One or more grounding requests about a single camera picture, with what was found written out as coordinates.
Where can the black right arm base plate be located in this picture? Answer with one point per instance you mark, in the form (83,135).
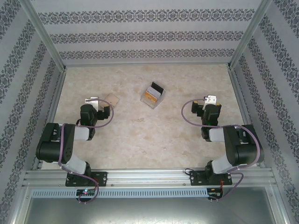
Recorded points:
(196,178)

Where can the gold VIP card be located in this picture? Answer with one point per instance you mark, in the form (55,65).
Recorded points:
(150,99)

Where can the grey metal sheet panel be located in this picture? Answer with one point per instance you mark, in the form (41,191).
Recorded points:
(149,212)

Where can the clear acrylic card box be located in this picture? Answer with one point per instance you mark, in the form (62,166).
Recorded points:
(151,105)

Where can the aluminium side rail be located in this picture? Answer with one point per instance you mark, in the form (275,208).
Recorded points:
(237,93)
(56,98)

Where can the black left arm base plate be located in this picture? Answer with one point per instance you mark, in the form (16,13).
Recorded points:
(100,178)

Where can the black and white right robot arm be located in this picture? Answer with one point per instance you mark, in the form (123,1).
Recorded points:
(243,149)

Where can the white VIP card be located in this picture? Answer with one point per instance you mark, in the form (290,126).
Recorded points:
(153,92)

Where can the black card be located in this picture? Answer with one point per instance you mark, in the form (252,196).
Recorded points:
(158,86)

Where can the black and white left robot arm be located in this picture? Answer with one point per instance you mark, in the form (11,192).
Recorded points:
(70,151)

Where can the aluminium mounting rail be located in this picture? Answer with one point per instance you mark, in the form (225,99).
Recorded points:
(144,177)

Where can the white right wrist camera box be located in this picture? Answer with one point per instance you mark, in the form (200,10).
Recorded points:
(211,100)

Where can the aluminium frame post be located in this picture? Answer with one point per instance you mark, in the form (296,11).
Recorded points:
(248,35)
(44,35)

